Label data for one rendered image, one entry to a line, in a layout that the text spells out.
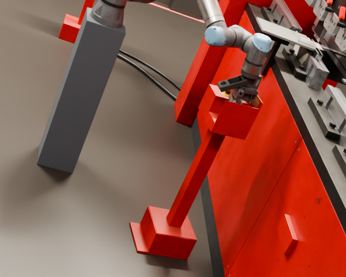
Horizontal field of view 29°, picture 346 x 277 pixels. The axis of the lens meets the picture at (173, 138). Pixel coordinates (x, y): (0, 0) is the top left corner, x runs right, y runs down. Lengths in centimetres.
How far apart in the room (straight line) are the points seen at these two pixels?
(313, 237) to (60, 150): 145
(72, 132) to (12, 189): 39
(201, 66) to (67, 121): 121
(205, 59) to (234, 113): 145
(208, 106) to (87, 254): 80
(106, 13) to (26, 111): 96
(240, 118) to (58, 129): 94
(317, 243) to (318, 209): 13
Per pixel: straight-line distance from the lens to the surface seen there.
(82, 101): 314
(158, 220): 304
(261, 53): 262
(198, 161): 287
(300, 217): 242
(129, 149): 374
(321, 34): 319
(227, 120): 270
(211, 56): 411
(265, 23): 319
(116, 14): 301
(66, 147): 326
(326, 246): 220
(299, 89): 295
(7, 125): 356
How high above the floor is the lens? 175
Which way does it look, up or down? 26 degrees down
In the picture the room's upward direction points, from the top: 24 degrees clockwise
